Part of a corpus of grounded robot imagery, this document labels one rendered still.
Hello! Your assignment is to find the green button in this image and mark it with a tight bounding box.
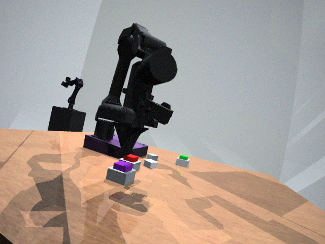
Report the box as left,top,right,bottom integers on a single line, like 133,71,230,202
176,155,189,167

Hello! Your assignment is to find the red button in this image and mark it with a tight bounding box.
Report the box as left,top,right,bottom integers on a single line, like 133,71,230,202
119,154,141,171

